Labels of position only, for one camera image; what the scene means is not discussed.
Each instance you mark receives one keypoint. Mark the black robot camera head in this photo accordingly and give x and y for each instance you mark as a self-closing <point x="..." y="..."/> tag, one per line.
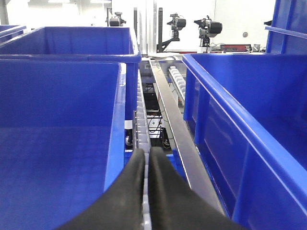
<point x="177" y="23"/>
<point x="208" y="29"/>

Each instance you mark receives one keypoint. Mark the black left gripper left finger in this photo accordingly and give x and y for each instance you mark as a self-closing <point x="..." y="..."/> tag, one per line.
<point x="120" y="206"/>

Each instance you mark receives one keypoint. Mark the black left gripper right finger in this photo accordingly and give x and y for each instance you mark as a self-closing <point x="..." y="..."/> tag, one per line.
<point x="174" y="206"/>

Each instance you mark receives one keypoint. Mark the blue plastic bin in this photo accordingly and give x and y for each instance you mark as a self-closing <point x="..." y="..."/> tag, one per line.
<point x="248" y="117"/>
<point x="62" y="138"/>
<point x="114" y="44"/>

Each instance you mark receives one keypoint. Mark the steel roller rail divider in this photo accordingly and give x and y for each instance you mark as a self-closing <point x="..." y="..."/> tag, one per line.
<point x="179" y="135"/>

